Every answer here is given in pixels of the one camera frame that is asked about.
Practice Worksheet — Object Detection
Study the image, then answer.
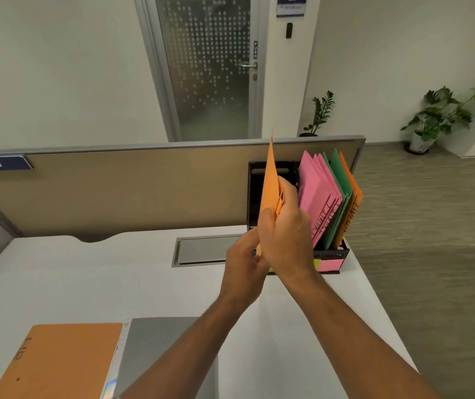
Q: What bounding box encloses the pink folder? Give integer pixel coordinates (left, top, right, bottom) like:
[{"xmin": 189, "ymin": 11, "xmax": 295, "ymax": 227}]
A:
[
  {"xmin": 297, "ymin": 150, "xmax": 338, "ymax": 248},
  {"xmin": 312, "ymin": 153, "xmax": 344, "ymax": 245}
]

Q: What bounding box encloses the black perforated file rack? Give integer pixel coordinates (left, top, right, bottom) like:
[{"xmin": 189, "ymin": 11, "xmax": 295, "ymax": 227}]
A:
[{"xmin": 246, "ymin": 161, "xmax": 351, "ymax": 275}]

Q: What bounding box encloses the tan desk partition panel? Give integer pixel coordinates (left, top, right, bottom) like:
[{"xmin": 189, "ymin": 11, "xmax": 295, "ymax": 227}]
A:
[{"xmin": 0, "ymin": 135, "xmax": 366, "ymax": 244}]

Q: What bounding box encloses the frosted glass door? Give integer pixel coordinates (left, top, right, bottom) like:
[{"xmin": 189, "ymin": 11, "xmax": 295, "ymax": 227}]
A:
[{"xmin": 133, "ymin": 0, "xmax": 271, "ymax": 142}]

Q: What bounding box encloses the grey cable tray cover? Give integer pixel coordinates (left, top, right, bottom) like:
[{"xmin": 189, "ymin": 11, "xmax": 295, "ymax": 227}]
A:
[{"xmin": 172, "ymin": 234, "xmax": 246, "ymax": 269}]

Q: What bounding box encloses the person's left forearm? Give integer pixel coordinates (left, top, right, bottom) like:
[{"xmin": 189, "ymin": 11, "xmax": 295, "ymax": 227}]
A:
[{"xmin": 119, "ymin": 294, "xmax": 259, "ymax": 399}]

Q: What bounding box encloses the blue white room sign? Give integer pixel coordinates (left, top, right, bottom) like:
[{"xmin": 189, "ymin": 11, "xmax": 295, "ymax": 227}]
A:
[{"xmin": 276, "ymin": 0, "xmax": 308, "ymax": 17}]

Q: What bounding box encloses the orange folder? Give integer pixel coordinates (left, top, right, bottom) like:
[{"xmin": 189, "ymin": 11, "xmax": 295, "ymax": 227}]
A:
[
  {"xmin": 331, "ymin": 151, "xmax": 364, "ymax": 250},
  {"xmin": 0, "ymin": 323, "xmax": 124, "ymax": 399},
  {"xmin": 255, "ymin": 135, "xmax": 286, "ymax": 258}
]

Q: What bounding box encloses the pink sticky note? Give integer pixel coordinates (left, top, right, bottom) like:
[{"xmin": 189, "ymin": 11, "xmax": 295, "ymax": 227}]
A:
[{"xmin": 318, "ymin": 251, "xmax": 347, "ymax": 273}]

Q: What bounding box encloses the green folder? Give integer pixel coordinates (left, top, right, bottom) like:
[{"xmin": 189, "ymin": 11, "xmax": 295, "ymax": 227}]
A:
[{"xmin": 322, "ymin": 148, "xmax": 353, "ymax": 250}]

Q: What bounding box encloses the person's right hand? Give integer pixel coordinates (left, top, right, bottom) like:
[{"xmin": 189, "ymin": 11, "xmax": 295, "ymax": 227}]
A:
[{"xmin": 257, "ymin": 175, "xmax": 320, "ymax": 287}]

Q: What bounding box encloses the potted plant white pot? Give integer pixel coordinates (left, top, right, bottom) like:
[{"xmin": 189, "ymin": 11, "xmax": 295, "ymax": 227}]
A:
[{"xmin": 400, "ymin": 86, "xmax": 475, "ymax": 156}]

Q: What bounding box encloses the grey folder white spine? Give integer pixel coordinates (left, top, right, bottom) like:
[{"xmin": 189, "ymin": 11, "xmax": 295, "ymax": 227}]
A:
[{"xmin": 100, "ymin": 316, "xmax": 220, "ymax": 399}]

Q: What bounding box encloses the slim leafy green plant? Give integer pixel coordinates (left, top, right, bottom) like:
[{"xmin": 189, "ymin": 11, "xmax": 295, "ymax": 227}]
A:
[{"xmin": 298, "ymin": 90, "xmax": 336, "ymax": 137}]

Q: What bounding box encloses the person's left hand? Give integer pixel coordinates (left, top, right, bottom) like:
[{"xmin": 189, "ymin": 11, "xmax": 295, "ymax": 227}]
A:
[{"xmin": 219, "ymin": 228, "xmax": 271, "ymax": 312}]

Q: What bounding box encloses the person's right forearm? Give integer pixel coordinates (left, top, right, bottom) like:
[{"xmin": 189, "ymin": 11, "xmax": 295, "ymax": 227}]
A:
[{"xmin": 283, "ymin": 272, "xmax": 442, "ymax": 399}]

